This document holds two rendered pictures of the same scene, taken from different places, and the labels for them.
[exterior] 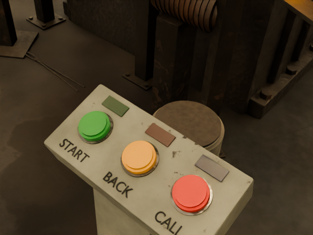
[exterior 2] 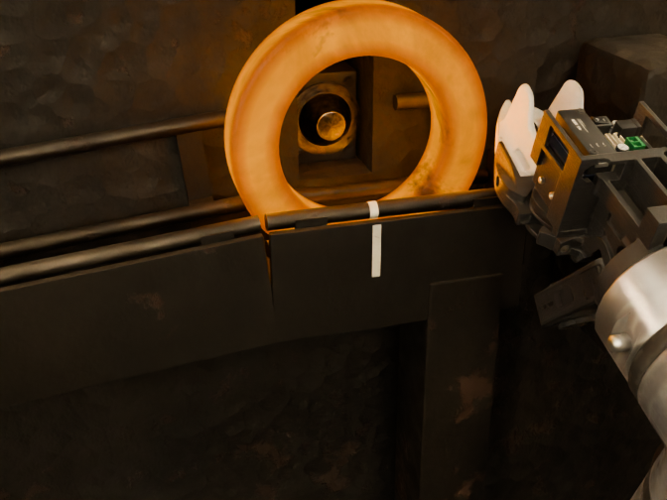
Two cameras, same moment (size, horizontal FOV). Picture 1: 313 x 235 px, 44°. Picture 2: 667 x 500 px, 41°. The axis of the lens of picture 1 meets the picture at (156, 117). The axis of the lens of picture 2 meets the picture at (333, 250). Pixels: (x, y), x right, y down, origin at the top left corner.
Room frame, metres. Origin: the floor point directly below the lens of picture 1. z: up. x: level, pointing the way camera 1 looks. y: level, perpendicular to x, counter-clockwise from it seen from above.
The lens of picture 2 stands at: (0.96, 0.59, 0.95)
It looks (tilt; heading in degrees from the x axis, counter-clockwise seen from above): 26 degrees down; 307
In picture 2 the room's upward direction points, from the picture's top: straight up
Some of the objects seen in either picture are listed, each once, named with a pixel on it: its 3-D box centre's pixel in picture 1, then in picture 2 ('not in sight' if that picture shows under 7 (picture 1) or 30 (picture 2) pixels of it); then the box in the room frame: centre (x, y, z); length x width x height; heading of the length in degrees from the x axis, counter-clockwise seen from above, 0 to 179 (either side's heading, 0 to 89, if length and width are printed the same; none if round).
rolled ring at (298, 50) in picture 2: not in sight; (357, 136); (1.30, 0.10, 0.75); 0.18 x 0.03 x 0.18; 52
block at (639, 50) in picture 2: not in sight; (630, 192); (1.16, -0.09, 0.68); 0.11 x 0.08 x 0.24; 142
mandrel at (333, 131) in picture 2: not in sight; (305, 97); (1.43, 0.01, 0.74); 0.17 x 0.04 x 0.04; 142
